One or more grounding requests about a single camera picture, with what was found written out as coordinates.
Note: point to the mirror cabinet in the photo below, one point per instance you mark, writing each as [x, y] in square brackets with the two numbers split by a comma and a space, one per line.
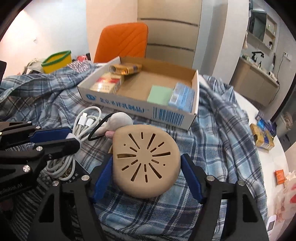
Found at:
[263, 28]

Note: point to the red gold cigarette pack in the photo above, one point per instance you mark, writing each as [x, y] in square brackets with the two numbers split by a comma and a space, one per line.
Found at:
[108, 83]

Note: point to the black faucet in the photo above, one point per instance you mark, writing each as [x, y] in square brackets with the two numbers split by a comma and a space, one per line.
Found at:
[254, 55]

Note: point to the orange chair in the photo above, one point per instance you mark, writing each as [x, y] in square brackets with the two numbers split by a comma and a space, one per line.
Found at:
[121, 40]

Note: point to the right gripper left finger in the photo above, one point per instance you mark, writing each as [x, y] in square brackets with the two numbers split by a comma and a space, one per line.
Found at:
[53, 218]

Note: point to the light blue tissue pack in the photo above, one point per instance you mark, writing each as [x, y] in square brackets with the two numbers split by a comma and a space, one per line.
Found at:
[182, 97]

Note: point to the white plush toy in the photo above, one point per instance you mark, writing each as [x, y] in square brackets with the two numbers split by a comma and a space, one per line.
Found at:
[109, 124]

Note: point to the yellow green basket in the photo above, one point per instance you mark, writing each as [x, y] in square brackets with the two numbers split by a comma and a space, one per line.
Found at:
[56, 61]

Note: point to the grey striped towel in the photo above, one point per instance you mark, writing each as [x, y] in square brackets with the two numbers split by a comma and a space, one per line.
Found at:
[27, 204]

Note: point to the blue plaid blanket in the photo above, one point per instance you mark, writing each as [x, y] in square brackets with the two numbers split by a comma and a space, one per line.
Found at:
[219, 140]

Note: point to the blue box on table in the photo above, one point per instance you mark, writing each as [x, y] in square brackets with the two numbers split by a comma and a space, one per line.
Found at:
[267, 126]

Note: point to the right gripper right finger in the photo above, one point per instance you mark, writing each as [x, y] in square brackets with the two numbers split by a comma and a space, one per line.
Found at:
[243, 220]

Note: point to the beige refrigerator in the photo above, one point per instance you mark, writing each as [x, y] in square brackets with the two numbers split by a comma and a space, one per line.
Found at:
[173, 29]

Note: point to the green sticky note pad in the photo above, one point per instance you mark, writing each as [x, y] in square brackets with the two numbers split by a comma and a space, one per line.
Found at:
[159, 95]

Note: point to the blue gold cigarette pack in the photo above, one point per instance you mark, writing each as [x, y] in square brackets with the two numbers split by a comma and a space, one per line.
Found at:
[125, 69]

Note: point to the white hair dryer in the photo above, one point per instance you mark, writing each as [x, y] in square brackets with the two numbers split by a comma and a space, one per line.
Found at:
[272, 76]

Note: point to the plastic bag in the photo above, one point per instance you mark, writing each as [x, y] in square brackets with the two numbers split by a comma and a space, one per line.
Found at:
[285, 200]

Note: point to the bathroom vanity cabinet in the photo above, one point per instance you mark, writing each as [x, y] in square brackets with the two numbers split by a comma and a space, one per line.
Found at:
[253, 83]

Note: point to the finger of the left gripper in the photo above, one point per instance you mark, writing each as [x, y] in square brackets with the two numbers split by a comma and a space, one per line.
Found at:
[41, 152]
[22, 132]

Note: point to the beige round silicone pad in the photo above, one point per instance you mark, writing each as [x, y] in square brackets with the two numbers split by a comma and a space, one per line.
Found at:
[146, 161]

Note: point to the shallow cardboard box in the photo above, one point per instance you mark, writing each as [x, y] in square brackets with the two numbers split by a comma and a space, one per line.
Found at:
[134, 91]

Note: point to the small orange box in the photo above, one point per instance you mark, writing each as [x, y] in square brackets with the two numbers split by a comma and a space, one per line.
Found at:
[280, 176]

